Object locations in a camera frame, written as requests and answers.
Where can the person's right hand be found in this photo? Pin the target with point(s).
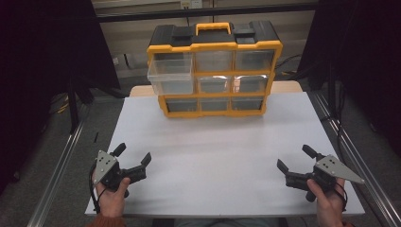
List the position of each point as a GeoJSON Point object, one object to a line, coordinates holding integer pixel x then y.
{"type": "Point", "coordinates": [329, 205]}

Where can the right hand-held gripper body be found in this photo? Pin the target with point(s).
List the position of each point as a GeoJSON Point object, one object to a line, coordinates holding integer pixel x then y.
{"type": "Point", "coordinates": [331, 168]}

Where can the aluminium floor rail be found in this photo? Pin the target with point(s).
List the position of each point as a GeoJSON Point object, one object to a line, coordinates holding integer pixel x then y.
{"type": "Point", "coordinates": [362, 164]}
{"type": "Point", "coordinates": [55, 176]}

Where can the small black floor object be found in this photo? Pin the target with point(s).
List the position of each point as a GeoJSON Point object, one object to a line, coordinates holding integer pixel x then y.
{"type": "Point", "coordinates": [96, 137]}

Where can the black curtain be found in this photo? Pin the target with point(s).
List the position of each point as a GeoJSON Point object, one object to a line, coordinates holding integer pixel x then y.
{"type": "Point", "coordinates": [369, 63]}
{"type": "Point", "coordinates": [38, 63]}

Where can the yellow and black drawer organizer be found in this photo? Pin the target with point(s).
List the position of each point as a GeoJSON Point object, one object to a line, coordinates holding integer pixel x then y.
{"type": "Point", "coordinates": [214, 39]}

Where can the person's left hand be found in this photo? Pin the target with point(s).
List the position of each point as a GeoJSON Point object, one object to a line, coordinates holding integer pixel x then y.
{"type": "Point", "coordinates": [112, 203]}

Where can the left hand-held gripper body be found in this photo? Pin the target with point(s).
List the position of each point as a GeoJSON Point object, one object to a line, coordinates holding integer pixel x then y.
{"type": "Point", "coordinates": [105, 165]}

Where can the set of clear closed drawers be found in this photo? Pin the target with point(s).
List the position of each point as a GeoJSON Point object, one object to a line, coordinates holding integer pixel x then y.
{"type": "Point", "coordinates": [214, 84]}

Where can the black horizontal metal bar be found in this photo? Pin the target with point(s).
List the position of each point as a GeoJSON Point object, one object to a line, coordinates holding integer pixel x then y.
{"type": "Point", "coordinates": [205, 12]}

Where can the clear plastic drawer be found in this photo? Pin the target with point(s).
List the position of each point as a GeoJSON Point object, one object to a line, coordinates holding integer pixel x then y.
{"type": "Point", "coordinates": [170, 77]}

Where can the white wall outlet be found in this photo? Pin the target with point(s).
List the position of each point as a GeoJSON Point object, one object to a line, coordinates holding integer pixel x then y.
{"type": "Point", "coordinates": [191, 3]}

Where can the black metal stand post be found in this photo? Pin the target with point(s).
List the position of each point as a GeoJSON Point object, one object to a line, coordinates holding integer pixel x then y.
{"type": "Point", "coordinates": [73, 107]}

